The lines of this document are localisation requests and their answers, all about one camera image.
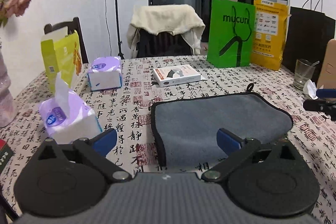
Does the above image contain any yellow-green open carton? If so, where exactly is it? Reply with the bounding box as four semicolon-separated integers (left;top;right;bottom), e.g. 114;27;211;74
41;27;83;93

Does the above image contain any purple tissue pack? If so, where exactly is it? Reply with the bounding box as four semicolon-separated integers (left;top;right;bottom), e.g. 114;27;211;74
39;73;102;144
87;56;122;91

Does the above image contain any far purple tissue pack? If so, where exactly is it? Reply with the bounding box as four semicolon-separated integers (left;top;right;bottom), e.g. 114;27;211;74
87;56;122;91

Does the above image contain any dark wooden left chair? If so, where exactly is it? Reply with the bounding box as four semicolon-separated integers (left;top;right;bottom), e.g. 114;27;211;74
43;16;89;64

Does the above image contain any dark chair with cream cloth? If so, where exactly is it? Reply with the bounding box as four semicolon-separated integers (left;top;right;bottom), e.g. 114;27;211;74
136;30;193;58

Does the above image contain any clear drinking glass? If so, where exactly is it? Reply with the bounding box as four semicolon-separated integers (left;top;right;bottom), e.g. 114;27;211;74
293;59;320;90

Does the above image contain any near purple tissue pack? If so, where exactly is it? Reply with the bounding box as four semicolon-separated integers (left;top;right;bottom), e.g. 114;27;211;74
39;73;102;144

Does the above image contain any yellow paper bag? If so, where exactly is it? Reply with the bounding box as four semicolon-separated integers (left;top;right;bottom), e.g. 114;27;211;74
251;0;289;71

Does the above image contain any green paper shopping bag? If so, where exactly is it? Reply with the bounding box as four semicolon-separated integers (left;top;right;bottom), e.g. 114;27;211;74
207;0;256;68

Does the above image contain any cream cloth on chair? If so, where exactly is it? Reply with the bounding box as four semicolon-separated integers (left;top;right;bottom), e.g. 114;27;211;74
126;5;205;59

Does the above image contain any crumpled white tissue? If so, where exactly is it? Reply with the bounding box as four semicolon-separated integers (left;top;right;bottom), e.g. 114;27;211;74
303;80;318;100

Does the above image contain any red and green box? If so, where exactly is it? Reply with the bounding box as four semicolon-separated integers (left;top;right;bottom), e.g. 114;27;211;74
0;139;14;173

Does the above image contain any pink textured vase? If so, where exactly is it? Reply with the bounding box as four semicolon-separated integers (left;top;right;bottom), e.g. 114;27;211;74
0;53;18;128

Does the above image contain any grey folded towel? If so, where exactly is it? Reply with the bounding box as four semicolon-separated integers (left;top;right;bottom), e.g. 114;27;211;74
151;83;293;169

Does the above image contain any white flat box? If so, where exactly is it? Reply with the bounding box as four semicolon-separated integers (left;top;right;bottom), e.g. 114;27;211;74
153;64;205;88

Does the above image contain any pink hard case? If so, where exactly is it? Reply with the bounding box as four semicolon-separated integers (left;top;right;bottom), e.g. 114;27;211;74
317;39;336;89

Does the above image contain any black paper bag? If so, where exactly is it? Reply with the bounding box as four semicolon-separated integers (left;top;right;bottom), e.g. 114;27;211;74
282;7;335;83

